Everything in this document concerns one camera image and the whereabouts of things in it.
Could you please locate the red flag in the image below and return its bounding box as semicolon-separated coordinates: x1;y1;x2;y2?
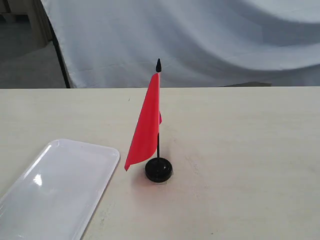
124;59;162;171

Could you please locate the black round flag base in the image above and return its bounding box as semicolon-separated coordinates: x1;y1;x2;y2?
144;157;173;183

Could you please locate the white backdrop cloth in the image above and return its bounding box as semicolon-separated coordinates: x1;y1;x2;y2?
42;0;320;88

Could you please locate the black backdrop stand pole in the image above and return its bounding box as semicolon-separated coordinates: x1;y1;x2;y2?
49;22;71;89

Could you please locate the white rectangular plastic tray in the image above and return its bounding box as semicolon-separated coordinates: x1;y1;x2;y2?
0;138;120;240

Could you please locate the wooden furniture in background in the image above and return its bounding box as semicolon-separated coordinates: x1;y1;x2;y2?
0;0;53;48

